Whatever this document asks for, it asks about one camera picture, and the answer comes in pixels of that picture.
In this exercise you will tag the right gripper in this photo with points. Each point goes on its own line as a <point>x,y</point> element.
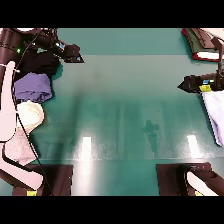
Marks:
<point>190,84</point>

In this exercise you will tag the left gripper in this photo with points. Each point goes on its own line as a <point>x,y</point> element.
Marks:
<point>72,51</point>

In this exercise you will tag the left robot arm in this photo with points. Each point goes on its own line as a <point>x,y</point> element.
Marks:
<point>7,110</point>

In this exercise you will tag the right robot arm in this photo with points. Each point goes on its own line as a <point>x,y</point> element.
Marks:
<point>200,180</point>

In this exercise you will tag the black garment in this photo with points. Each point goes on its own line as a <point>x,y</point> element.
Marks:
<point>41,63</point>

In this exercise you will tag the lavender garment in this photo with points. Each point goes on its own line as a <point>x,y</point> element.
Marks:
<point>215,113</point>

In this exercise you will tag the dark green garment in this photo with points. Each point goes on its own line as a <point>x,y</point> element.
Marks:
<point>199,41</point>

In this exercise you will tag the purple garment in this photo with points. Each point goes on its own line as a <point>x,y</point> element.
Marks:
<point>33,87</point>

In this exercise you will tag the cream garment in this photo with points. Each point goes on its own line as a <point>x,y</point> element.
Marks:
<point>30,115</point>

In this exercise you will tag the pale grey garment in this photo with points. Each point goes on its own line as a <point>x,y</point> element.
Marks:
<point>20,148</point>

